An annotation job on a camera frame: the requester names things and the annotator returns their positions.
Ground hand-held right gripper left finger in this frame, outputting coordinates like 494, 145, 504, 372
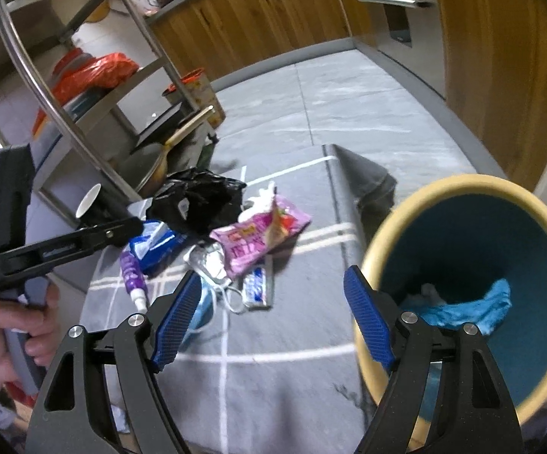
25, 269, 203, 454

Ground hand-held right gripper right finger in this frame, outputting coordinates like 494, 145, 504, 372
343, 266, 525, 454

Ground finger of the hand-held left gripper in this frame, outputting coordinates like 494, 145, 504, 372
78, 216, 143, 256

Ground blue face mask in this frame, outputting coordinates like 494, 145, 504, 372
179, 272, 248, 346

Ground blue wipes packet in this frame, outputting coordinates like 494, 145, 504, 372
128, 221, 189, 275

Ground purple bottle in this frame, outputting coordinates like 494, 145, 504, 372
119, 250, 150, 314

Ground silver foil packet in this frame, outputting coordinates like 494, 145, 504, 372
183, 241, 234, 289

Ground small blue white sachet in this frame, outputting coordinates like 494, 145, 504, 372
242, 266, 274, 312

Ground black plastic bag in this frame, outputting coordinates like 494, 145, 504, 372
146, 168, 248, 237

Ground blue disposable glove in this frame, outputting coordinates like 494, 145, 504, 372
415, 278, 511, 336

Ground pink snack wrapper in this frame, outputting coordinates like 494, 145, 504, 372
209, 194, 313, 281

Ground teal bin with yellow rim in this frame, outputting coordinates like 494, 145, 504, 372
353, 174, 547, 429

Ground small white tissue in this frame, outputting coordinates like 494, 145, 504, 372
238, 180, 279, 223

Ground black mug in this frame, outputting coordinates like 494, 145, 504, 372
75, 183, 132, 228

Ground dark grey cloth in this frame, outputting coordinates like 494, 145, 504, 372
332, 144, 399, 247

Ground orange plastic bag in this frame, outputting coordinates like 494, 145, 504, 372
34, 52, 140, 133

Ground small red-lidded can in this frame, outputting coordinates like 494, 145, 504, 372
161, 82, 184, 105

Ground orange-lidded bucket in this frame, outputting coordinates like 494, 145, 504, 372
174, 68, 227, 128

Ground yellow bowl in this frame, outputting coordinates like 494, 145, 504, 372
84, 0, 113, 23

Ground wooden kitchen cabinets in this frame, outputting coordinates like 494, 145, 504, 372
148, 0, 547, 194

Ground stainless steel oven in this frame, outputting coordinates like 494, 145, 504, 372
344, 0, 444, 60

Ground frying pan with wooden handle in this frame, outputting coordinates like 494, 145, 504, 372
112, 106, 217, 194

